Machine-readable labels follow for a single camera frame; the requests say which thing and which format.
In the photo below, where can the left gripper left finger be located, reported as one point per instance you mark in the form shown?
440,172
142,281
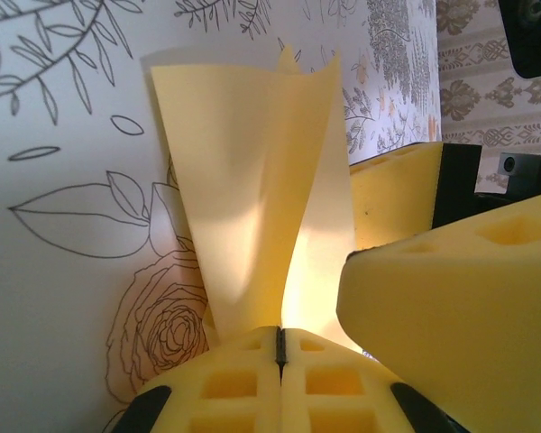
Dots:
185,383

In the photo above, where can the yellow cloth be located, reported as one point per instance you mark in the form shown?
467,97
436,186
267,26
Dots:
252,158

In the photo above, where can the floral table cover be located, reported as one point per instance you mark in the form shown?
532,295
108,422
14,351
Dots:
49,270

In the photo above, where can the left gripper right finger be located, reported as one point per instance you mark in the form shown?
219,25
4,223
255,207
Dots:
293,406

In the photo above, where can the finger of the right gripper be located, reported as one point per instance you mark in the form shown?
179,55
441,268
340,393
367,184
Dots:
455,315
387,198

